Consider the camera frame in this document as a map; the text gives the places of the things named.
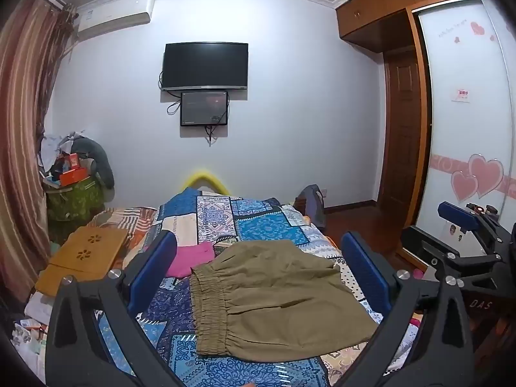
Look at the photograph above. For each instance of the olive green pants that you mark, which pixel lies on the olive green pants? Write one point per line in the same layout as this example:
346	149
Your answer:
278	298

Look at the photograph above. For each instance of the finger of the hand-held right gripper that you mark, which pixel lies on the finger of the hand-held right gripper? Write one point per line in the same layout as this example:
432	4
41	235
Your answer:
421	246
457	215

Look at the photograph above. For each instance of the white air conditioner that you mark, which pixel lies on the white air conditioner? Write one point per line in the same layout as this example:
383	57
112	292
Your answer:
115	14

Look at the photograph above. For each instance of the black wall television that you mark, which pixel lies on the black wall television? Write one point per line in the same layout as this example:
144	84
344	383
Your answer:
205	64

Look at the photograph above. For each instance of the pile of small clutter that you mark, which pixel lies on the pile of small clutter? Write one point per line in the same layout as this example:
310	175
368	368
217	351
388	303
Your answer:
30	330

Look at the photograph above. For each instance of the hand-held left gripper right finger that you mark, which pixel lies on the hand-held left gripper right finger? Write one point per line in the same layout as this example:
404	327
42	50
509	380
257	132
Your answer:
365	272

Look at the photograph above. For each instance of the wooden lap desk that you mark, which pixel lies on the wooden lap desk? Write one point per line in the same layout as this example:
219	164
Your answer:
80	258

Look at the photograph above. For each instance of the red box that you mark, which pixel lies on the red box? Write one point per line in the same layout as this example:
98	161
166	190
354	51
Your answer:
73	160

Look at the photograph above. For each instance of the pile of white clothes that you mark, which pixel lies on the pile of white clothes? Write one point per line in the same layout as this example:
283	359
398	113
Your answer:
54	149

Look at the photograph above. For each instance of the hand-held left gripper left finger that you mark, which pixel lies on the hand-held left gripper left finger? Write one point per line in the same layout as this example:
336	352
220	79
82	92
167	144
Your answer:
155	266

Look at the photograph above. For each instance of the orange striped sheet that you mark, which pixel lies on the orange striped sheet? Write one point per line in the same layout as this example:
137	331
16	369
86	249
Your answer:
121	219

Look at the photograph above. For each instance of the blue patchwork blanket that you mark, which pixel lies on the blue patchwork blanket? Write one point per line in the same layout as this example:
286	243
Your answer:
262	219

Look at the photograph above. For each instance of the orange box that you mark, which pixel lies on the orange box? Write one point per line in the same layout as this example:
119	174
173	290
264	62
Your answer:
72	176

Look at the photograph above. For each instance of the wooden overhead cabinet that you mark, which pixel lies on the wooden overhead cabinet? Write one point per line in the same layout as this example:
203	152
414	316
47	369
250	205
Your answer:
375	12

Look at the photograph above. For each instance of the pink paper note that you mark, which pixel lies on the pink paper note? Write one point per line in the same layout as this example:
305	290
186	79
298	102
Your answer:
460	94

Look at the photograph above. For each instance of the green patterned cloth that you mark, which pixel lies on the green patterned cloth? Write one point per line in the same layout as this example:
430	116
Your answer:
74	201

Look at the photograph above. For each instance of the small black wall monitor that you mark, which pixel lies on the small black wall monitor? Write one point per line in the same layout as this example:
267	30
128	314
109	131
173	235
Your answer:
203	109

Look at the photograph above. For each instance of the striped brown curtain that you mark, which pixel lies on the striped brown curtain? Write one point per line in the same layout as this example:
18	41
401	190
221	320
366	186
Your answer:
24	129

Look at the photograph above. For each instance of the grey backpack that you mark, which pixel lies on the grey backpack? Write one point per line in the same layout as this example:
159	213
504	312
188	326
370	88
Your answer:
314	203

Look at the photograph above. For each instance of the yellow curved object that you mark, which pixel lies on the yellow curved object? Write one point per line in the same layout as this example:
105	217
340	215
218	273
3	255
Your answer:
201	175

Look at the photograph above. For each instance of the brown wooden door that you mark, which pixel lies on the brown wooden door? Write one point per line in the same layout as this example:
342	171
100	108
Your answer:
405	137

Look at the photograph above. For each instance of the pink cloth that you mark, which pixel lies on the pink cloth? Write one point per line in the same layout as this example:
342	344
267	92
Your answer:
189	262

